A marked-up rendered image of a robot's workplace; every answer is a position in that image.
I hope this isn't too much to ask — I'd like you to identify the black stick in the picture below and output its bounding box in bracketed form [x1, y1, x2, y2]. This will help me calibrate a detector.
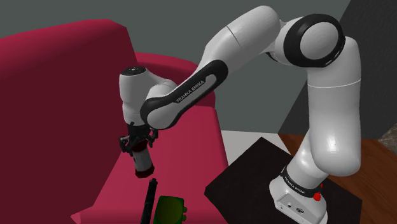
[140, 178, 158, 224]

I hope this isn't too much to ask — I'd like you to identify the green box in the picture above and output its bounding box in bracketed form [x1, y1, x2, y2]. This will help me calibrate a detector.
[152, 195, 189, 224]

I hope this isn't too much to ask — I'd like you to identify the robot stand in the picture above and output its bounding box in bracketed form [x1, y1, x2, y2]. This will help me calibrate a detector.
[204, 136, 363, 224]

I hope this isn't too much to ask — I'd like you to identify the red sofa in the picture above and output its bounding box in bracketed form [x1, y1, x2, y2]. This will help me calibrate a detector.
[0, 19, 231, 224]

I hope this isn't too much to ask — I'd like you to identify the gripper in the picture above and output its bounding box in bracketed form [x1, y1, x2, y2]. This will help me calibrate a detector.
[119, 121, 160, 157]

